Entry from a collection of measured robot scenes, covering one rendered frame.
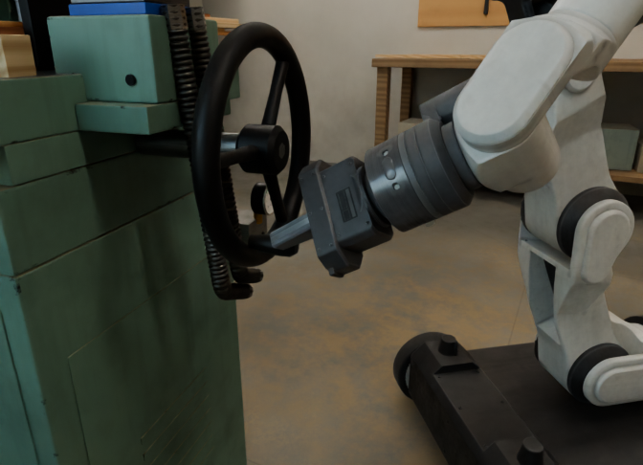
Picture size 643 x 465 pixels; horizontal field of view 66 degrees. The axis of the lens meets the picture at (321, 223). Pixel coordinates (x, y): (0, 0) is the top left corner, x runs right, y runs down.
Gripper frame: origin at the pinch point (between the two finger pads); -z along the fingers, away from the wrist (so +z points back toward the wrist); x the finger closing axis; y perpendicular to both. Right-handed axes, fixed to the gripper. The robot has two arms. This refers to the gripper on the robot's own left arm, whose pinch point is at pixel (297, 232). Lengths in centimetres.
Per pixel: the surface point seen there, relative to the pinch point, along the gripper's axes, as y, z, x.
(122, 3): 15.3, -5.3, 25.3
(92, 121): 13.3, -14.3, 16.5
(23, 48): 20.9, -13.8, 21.6
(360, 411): -83, -43, -20
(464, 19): -259, 12, 204
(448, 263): -176, -31, 31
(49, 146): 16.4, -17.4, 13.6
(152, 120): 10.9, -7.9, 14.1
